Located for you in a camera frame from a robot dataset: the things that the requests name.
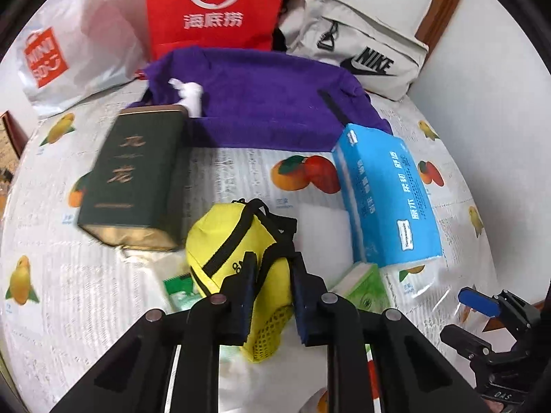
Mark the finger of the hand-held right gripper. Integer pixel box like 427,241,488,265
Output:
457,286,526,332
440,325,491,360

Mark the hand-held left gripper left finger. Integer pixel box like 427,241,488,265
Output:
47,252,259,413

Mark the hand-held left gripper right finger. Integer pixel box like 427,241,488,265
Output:
289,253,504,413

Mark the yellow mesh pouch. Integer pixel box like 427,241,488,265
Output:
186,199,298,364

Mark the purple towel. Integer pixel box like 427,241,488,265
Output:
125,46,392,152

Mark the white glove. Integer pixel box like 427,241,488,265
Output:
169,78,204,117

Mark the green tissue pack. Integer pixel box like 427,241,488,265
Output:
329,262,388,315

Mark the green and white packet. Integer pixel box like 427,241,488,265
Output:
163,273,204,311

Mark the blue tissue pack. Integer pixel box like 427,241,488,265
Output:
331,123,444,268

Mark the dark green tin box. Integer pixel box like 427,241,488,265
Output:
77,105,190,252

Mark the grey waist bag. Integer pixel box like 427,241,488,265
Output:
275,0,430,102

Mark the wooden cabinet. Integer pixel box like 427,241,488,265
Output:
0,109,29,181

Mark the red paper bag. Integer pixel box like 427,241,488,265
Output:
146,0,288,59

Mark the white plastic bag red label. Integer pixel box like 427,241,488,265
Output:
15,0,149,117

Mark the wooden door frame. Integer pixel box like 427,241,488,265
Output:
415,0,470,46

